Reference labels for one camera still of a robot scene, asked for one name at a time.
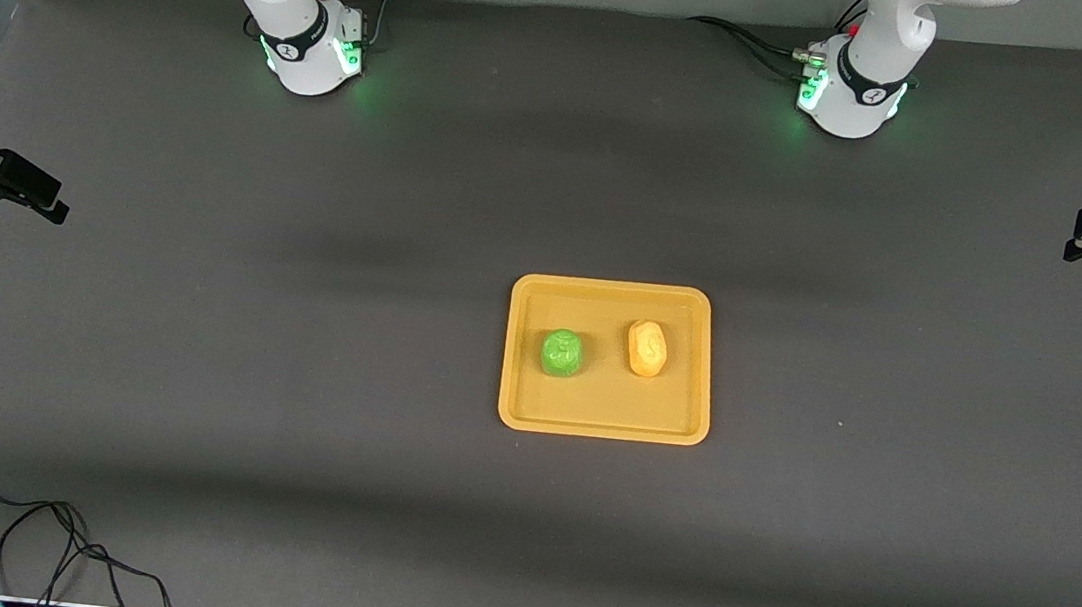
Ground yellow rectangular tray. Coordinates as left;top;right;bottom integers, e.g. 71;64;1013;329
495;268;725;451

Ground yellow-brown potato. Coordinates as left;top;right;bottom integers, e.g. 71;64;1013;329
622;318;672;380

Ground loose black cable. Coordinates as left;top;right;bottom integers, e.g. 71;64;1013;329
0;465;191;607

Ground dark grey table cover sheet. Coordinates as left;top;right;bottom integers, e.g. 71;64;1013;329
0;0;1082;607

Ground green apple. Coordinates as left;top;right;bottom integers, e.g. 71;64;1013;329
536;327;587;381

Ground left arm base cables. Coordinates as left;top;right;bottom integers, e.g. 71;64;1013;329
681;12;827;85

